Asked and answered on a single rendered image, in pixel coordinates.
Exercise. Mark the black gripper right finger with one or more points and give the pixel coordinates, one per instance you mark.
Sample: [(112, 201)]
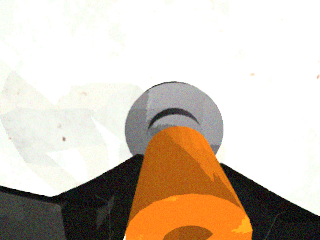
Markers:
[(272, 217)]

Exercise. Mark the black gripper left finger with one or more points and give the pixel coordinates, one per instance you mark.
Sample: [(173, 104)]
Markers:
[(97, 210)]

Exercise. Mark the orange knob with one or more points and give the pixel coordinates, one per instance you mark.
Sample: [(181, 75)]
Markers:
[(183, 194)]

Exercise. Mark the grey round pedestal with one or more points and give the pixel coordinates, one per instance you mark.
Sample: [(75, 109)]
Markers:
[(168, 105)]

